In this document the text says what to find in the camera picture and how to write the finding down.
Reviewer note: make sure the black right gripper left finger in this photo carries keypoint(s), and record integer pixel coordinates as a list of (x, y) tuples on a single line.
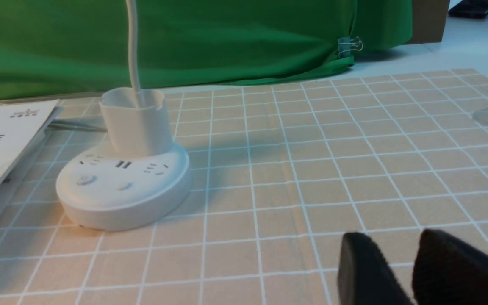
[(364, 276)]

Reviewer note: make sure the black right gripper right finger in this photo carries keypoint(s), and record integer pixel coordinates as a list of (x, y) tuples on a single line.
[(449, 271)]

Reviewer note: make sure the green backdrop cloth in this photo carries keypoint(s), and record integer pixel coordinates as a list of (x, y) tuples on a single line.
[(50, 47)]

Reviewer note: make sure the brown cardboard box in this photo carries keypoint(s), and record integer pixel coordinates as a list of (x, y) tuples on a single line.
[(429, 20)]

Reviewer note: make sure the white desk lamp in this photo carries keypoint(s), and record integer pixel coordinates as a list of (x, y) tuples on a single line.
[(141, 174)]

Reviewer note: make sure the checkered beige tablecloth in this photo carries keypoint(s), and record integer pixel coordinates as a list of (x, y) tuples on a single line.
[(279, 174)]

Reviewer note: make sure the silver binder clip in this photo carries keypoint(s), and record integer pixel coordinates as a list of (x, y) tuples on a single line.
[(348, 45)]

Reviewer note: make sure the black device in background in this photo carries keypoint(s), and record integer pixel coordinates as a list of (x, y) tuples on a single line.
[(470, 9)]

